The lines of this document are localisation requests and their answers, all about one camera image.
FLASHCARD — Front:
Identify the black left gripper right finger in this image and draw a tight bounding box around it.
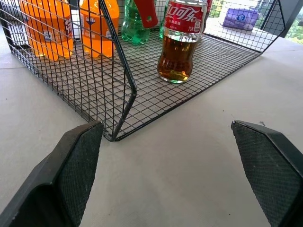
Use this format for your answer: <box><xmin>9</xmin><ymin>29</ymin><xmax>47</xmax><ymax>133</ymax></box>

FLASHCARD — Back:
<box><xmin>231</xmin><ymin>120</ymin><xmax>303</xmax><ymax>227</ymax></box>

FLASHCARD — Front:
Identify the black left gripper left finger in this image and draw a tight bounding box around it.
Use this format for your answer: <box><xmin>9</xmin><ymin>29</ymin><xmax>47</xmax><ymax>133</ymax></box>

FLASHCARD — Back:
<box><xmin>0</xmin><ymin>121</ymin><xmax>104</xmax><ymax>227</ymax></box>

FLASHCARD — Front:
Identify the orange soda bottle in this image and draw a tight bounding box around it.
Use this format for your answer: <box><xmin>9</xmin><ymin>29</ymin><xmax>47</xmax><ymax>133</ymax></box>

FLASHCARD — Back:
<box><xmin>79</xmin><ymin>0</ymin><xmax>120</xmax><ymax>59</ymax></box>
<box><xmin>18</xmin><ymin>0</ymin><xmax>74</xmax><ymax>62</ymax></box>

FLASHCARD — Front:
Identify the cola bottle with red label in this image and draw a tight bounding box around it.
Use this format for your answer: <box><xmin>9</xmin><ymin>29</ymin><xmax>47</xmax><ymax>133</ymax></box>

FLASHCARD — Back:
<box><xmin>157</xmin><ymin>0</ymin><xmax>208</xmax><ymax>84</ymax></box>

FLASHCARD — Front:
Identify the green soda bottle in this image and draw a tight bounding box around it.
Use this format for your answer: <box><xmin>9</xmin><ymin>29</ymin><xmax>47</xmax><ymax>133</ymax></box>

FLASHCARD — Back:
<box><xmin>121</xmin><ymin>0</ymin><xmax>152</xmax><ymax>46</ymax></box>

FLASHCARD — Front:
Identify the purple tissue pack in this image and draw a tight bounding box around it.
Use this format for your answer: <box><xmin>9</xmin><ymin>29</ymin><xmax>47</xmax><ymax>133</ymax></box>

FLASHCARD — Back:
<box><xmin>222</xmin><ymin>7</ymin><xmax>259</xmax><ymax>32</ymax></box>

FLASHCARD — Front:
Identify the black wire mesh rack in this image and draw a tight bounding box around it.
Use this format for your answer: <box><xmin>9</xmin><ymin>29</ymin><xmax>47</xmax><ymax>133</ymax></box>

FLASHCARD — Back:
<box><xmin>0</xmin><ymin>0</ymin><xmax>286</xmax><ymax>142</ymax></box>

